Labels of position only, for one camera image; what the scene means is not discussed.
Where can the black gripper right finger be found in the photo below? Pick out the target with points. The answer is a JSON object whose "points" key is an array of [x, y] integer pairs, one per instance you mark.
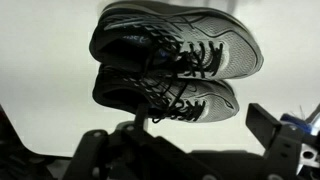
{"points": [[261, 124]]}

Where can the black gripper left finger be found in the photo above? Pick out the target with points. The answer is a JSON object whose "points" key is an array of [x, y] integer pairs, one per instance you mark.
{"points": [[141, 118]]}

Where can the blue object at right edge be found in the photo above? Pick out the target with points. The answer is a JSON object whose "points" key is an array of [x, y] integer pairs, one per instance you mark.
{"points": [[309, 126]]}

